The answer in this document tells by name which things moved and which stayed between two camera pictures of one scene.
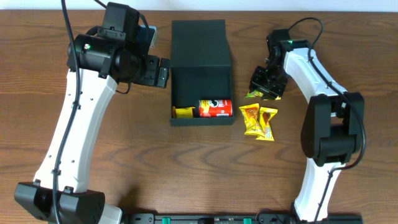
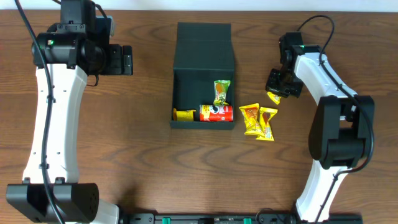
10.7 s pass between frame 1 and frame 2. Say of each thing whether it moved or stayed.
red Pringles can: moved
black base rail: stayed
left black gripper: moved
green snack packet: moved
